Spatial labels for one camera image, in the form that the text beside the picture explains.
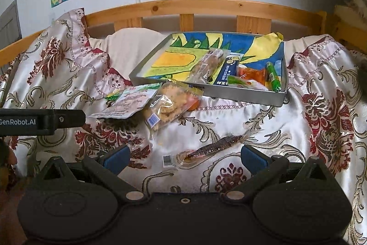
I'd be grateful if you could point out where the grey metal tray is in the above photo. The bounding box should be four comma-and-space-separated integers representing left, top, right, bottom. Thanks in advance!
129, 31, 289, 108

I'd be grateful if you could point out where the green sausage stick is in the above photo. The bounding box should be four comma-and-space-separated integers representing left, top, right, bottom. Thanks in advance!
265, 61, 284, 91

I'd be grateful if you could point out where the orange snack packet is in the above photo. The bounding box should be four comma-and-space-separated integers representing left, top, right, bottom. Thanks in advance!
237, 66, 268, 82

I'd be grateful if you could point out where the printed satin blanket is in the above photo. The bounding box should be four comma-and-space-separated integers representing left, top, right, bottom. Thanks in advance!
0, 8, 367, 245

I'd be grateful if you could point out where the wooden bed headboard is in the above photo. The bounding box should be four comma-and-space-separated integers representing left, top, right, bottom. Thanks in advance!
0, 0, 367, 68

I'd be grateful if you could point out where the clear cracker packet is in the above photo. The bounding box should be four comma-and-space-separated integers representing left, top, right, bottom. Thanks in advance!
142, 81, 205, 131

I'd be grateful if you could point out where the dried fish packet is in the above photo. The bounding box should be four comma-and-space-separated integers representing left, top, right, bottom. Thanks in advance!
163, 129, 260, 170

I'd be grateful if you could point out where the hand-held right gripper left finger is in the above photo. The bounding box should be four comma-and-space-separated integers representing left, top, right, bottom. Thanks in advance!
37, 144, 147, 204

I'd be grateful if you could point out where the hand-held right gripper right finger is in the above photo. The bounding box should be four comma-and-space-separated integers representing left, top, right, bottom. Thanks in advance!
222, 144, 331, 204

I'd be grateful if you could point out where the clear brown snack packet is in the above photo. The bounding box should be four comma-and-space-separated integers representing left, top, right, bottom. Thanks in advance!
185, 48, 231, 85

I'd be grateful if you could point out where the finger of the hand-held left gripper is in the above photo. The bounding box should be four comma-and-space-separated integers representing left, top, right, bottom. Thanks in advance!
53, 110, 86, 128

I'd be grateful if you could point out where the person's left hand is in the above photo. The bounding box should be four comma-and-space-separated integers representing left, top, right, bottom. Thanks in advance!
0, 139, 18, 168

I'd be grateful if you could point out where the blue snack packet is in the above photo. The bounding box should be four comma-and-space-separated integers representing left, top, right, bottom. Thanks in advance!
214, 53, 244, 87

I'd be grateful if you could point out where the grey wall panel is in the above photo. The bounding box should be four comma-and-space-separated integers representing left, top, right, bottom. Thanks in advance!
0, 0, 23, 43

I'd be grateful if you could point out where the dinosaur crayon drawing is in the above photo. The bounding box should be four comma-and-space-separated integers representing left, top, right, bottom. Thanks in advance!
143, 32, 284, 85

